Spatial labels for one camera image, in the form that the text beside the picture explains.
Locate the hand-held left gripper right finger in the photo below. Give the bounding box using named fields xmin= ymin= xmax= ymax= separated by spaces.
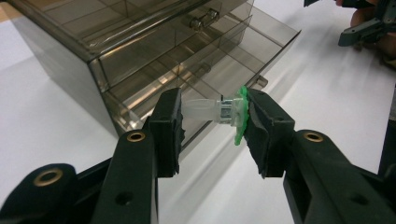
xmin=243 ymin=88 xmax=396 ymax=224

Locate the smoky clear plastic drawer cabinet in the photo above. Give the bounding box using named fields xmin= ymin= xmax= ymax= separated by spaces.
xmin=6 ymin=0 xmax=255 ymax=147

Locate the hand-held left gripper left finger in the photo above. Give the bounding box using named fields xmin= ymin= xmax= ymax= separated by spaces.
xmin=90 ymin=87 xmax=185 ymax=224

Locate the small clear green plastic piece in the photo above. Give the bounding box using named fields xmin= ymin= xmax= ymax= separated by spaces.
xmin=180 ymin=85 xmax=250 ymax=147

